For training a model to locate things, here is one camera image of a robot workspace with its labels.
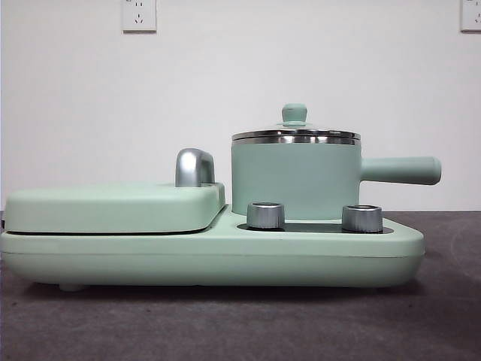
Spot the green griddle lid silver handle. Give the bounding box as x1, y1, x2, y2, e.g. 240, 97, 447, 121
2, 147, 228, 235

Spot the glass pot lid green knob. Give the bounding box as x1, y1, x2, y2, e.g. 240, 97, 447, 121
229, 103, 361, 143

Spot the mint green breakfast machine base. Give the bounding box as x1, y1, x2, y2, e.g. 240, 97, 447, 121
0, 205, 426, 293

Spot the mint green pot with handle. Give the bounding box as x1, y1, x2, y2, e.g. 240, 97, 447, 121
229, 137, 443, 221

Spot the white wall socket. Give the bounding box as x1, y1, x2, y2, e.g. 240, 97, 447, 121
120, 0, 158, 34
459, 0, 481, 33

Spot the silver control knob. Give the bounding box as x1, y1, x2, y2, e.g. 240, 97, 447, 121
340, 204, 383, 232
246, 202, 286, 229

